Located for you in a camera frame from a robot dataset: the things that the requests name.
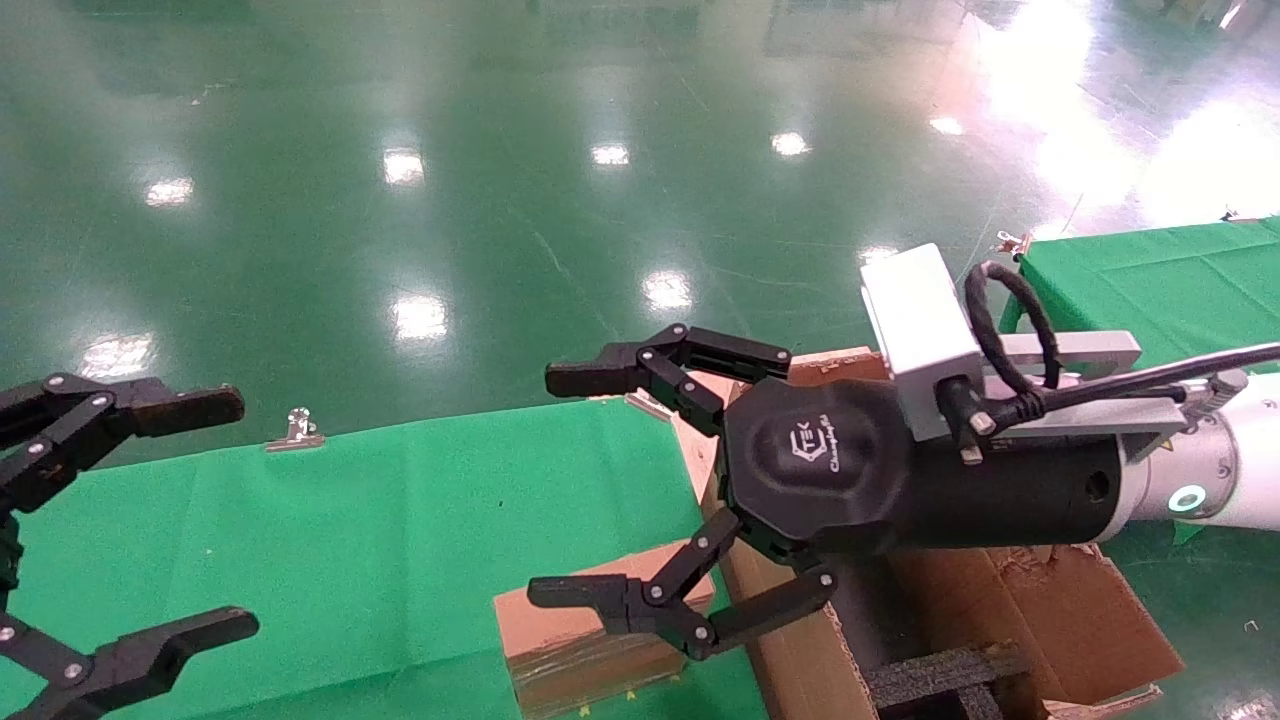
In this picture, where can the green cloth on side table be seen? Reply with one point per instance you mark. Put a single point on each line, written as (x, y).
(1150, 290)

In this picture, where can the large green table cloth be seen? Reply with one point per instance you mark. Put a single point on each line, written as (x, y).
(400, 540)

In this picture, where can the large open cardboard carton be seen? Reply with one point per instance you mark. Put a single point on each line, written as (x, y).
(1080, 620)

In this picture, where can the small brown cardboard box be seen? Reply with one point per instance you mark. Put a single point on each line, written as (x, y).
(560, 640)

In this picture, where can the black foam insert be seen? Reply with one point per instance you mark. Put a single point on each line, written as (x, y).
(930, 680)

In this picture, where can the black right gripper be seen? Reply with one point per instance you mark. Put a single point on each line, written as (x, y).
(820, 480)

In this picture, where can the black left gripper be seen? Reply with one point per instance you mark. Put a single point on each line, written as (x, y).
(6, 550)

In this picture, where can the silver binder clip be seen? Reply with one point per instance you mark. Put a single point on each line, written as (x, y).
(1012, 243)
(297, 438)
(648, 404)

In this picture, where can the metal wrist camera box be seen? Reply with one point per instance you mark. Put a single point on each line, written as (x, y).
(915, 320)

